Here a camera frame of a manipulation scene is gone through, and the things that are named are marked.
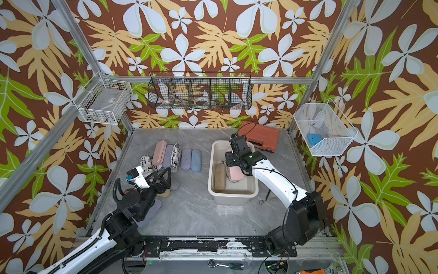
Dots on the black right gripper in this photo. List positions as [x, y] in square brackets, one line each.
[229, 161]

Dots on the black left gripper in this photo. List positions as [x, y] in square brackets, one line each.
[164, 185]

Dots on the pink glasses case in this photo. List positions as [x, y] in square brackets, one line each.
[235, 174]
[159, 154]

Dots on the tan fabric glasses case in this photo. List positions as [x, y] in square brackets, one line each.
[219, 177]

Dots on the cream plastic storage box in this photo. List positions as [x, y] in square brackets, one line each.
[235, 194]

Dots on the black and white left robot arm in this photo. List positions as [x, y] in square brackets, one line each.
[118, 236]

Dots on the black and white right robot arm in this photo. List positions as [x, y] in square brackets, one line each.
[305, 212]

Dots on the beige fabric glasses case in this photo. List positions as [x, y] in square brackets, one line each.
[165, 194]

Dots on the flag newspaper glasses case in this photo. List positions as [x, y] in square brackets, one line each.
[146, 164]

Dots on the grey fabric glasses case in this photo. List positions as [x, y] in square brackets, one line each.
[175, 182]

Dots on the lilac fabric glasses case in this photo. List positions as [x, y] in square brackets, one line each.
[167, 161]

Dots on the purple fabric glasses case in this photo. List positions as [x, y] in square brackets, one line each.
[186, 159]

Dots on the light blue fabric glasses case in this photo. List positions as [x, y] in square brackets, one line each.
[196, 160]

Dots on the blue object in basket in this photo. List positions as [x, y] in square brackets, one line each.
[314, 139]

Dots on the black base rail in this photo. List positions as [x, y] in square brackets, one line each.
[252, 246]

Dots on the black wire basket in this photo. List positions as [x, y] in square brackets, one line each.
[203, 90]

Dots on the white wire basket right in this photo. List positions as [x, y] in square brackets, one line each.
[329, 121]

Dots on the white wire basket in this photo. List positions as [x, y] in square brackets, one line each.
[329, 121]
[103, 100]

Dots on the white wire basket left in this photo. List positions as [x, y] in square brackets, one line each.
[103, 100]

